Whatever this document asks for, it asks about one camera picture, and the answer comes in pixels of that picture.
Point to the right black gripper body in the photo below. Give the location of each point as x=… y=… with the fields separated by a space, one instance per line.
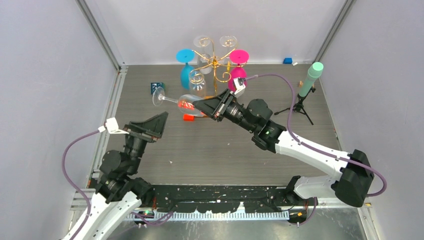
x=232 y=112

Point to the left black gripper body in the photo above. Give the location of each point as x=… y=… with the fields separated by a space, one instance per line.
x=137 y=141

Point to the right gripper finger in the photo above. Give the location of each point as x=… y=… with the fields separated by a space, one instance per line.
x=219 y=112
x=225 y=96

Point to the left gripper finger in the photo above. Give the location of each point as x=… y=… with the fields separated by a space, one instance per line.
x=155 y=124
x=156 y=132

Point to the clear stemmed wine glass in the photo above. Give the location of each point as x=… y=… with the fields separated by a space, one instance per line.
x=184 y=102

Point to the clear textured wine glass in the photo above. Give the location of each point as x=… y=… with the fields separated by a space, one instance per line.
x=197 y=84

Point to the blue wine glass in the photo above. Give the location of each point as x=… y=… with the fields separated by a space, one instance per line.
x=185 y=56

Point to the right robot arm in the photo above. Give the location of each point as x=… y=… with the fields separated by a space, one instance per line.
x=348 y=176

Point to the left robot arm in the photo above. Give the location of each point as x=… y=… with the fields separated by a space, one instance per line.
x=117 y=194

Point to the wooden rack base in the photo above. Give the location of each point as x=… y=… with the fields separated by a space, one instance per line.
x=210 y=105

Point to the clear back left glass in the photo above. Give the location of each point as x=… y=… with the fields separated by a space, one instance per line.
x=202 y=42

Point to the pink wine glass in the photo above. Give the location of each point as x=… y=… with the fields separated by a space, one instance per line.
x=239 y=57

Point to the clear back right glass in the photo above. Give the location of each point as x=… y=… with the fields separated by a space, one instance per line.
x=230 y=42

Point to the orange L-shaped block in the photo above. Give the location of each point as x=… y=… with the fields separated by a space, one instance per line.
x=188 y=117

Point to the blue patterned small box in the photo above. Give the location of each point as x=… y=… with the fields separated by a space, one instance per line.
x=156 y=85

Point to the small blue block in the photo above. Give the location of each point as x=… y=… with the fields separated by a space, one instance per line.
x=288 y=61

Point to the mint green microphone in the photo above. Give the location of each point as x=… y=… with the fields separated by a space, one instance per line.
x=313 y=73

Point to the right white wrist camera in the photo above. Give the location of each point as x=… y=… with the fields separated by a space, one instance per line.
x=239 y=85

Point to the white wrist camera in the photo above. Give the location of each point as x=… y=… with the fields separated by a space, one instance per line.
x=111 y=126
x=239 y=85

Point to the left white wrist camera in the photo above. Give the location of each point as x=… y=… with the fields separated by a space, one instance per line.
x=111 y=126

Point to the gold wire glass rack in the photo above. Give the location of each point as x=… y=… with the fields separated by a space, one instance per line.
x=220 y=72

